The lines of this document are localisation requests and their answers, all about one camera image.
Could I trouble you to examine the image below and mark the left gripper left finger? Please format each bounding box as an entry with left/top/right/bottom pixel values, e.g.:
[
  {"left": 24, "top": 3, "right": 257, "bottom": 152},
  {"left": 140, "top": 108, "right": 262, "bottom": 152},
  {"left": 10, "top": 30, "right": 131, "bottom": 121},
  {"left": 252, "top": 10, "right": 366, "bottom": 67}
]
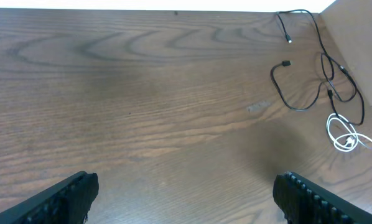
[{"left": 0, "top": 171, "right": 99, "bottom": 224}]

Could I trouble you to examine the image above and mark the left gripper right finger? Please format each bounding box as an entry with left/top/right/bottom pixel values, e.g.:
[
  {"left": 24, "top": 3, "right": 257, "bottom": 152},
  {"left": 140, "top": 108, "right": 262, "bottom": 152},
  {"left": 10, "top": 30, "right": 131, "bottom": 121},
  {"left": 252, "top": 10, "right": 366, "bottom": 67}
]
[{"left": 272, "top": 172, "right": 372, "bottom": 224}]

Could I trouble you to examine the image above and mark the white usb cable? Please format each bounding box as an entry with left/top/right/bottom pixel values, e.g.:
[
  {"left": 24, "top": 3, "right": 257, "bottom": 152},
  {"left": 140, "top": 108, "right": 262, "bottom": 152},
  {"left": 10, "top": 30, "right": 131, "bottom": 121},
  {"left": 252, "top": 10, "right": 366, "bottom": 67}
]
[{"left": 325, "top": 113, "right": 372, "bottom": 153}]

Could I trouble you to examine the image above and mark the black usb cable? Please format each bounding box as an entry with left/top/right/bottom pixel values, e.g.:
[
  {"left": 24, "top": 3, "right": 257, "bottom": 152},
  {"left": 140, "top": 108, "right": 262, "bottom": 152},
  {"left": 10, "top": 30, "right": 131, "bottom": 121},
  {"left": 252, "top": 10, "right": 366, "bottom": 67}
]
[{"left": 269, "top": 53, "right": 366, "bottom": 126}]

